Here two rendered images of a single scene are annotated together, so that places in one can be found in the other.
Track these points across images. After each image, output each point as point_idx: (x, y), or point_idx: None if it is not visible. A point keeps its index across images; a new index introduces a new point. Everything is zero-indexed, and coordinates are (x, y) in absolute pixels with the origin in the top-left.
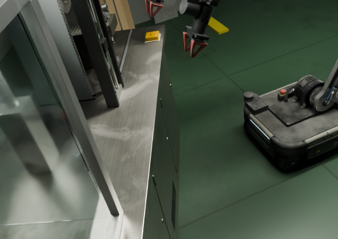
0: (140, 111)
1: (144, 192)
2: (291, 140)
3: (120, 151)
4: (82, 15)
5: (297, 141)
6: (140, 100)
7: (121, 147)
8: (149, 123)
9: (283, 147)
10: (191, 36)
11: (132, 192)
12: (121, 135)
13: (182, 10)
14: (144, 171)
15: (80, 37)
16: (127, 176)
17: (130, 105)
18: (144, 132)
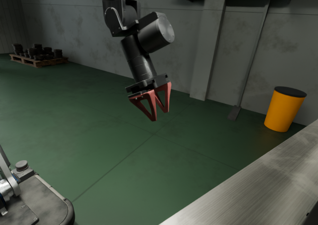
0: (260, 189)
1: (299, 133)
2: (63, 210)
3: (314, 168)
4: None
5: (65, 204)
6: (245, 205)
7: (312, 172)
8: (258, 166)
9: (72, 215)
10: (165, 80)
11: (311, 139)
12: (306, 183)
13: (170, 36)
14: (293, 141)
15: None
16: (313, 148)
17: (270, 216)
18: (272, 164)
